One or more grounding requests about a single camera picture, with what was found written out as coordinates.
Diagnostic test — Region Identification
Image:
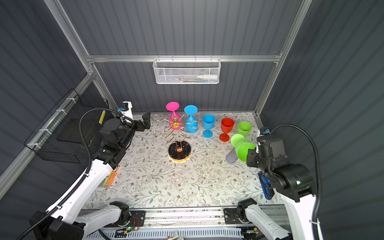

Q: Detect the orange coloured box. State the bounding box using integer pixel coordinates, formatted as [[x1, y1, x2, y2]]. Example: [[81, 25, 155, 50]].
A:
[[100, 166, 120, 189]]

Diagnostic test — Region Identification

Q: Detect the white bottle in basket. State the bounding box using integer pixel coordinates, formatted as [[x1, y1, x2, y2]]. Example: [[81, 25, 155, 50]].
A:
[[197, 75, 219, 81]]

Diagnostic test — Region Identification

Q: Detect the red wine glass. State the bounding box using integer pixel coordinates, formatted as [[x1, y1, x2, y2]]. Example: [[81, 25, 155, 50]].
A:
[[219, 118, 235, 142]]

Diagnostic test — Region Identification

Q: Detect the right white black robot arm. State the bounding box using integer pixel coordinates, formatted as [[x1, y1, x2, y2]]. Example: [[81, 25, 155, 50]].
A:
[[237, 135, 323, 240]]

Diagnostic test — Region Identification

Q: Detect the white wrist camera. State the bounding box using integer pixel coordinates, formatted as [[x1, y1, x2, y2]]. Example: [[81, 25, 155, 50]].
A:
[[118, 101, 134, 122], [259, 127, 271, 136]]

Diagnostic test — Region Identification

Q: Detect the gold wire wine glass rack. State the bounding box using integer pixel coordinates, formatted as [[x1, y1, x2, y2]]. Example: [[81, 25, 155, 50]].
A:
[[151, 115, 192, 163]]

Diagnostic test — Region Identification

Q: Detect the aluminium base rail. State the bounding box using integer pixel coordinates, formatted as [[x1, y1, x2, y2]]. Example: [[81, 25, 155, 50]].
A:
[[86, 206, 271, 233]]

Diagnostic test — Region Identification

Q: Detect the pink wine glass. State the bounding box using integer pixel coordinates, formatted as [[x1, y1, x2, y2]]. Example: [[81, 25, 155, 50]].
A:
[[166, 102, 182, 130]]

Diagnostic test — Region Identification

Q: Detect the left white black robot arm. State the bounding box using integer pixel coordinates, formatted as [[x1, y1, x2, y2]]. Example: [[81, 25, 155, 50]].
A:
[[19, 109, 151, 240]]

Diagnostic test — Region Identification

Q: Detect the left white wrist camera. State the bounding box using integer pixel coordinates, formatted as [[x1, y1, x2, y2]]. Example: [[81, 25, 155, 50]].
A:
[[118, 101, 134, 122]]

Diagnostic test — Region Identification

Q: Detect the black wire mesh basket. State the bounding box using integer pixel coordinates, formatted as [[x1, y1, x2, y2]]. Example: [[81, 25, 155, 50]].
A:
[[24, 89, 109, 164]]

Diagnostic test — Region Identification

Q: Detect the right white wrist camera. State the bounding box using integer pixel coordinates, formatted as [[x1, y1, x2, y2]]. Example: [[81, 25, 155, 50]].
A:
[[259, 127, 271, 136]]

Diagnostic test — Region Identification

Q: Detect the blue stapler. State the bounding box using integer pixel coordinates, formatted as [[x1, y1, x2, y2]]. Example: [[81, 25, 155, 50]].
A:
[[258, 172, 275, 200]]

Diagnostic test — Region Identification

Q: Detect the white wire mesh basket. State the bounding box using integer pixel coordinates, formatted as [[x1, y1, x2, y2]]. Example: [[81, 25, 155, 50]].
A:
[[153, 57, 222, 85]]

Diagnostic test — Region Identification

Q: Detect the blue wine glass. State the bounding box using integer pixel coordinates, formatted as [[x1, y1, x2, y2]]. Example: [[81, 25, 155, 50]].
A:
[[184, 105, 199, 134], [203, 115, 216, 139]]

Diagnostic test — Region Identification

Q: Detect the grey oval case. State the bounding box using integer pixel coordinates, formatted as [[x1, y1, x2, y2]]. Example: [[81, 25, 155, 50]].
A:
[[226, 148, 238, 164]]

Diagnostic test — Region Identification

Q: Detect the yellow marker pen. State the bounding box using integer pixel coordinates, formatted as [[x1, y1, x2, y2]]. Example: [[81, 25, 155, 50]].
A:
[[99, 110, 106, 125]]

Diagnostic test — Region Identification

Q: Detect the left black corrugated cable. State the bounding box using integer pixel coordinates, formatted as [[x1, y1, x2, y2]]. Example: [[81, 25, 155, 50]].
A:
[[14, 107, 127, 240]]

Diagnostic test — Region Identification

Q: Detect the green wine glass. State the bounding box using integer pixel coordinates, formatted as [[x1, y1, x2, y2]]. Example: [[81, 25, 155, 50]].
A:
[[237, 121, 252, 137], [231, 134, 257, 162]]

